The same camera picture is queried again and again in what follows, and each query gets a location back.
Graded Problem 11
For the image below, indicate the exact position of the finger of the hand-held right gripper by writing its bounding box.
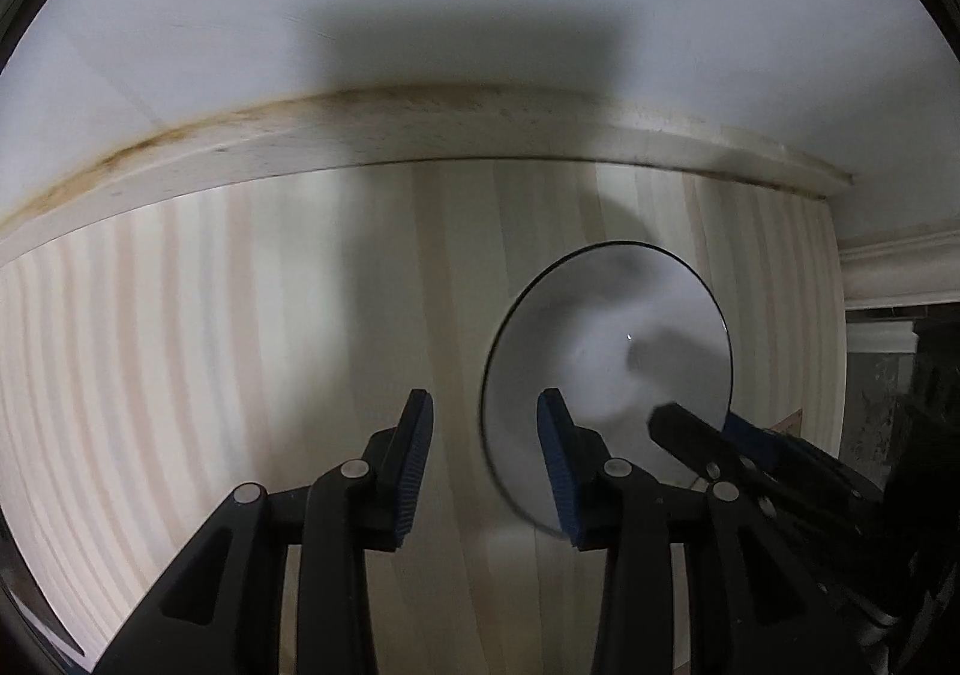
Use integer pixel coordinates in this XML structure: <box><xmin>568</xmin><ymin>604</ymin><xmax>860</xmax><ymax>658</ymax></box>
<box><xmin>724</xmin><ymin>415</ymin><xmax>887</xmax><ymax>531</ymax></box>
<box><xmin>648</xmin><ymin>403</ymin><xmax>850</xmax><ymax>557</ymax></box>

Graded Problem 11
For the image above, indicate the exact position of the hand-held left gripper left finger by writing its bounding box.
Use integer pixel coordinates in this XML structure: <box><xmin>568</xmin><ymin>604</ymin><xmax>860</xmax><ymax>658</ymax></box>
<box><xmin>97</xmin><ymin>388</ymin><xmax>436</xmax><ymax>675</ymax></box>

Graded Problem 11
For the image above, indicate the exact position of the white bowl dark rim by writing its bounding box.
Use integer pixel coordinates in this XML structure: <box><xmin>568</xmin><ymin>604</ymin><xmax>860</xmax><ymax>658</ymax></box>
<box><xmin>480</xmin><ymin>241</ymin><xmax>734</xmax><ymax>541</ymax></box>

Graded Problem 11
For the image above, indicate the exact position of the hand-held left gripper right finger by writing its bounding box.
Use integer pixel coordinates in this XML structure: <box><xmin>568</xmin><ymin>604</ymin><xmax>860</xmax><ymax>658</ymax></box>
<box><xmin>537</xmin><ymin>388</ymin><xmax>887</xmax><ymax>675</ymax></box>

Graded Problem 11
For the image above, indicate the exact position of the glass sliding door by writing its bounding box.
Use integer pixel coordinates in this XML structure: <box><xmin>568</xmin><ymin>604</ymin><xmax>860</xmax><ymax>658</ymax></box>
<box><xmin>846</xmin><ymin>315</ymin><xmax>960</xmax><ymax>488</ymax></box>

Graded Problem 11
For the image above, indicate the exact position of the white door frame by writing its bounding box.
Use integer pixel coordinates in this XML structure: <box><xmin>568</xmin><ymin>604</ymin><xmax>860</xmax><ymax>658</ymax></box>
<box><xmin>835</xmin><ymin>228</ymin><xmax>960</xmax><ymax>356</ymax></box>

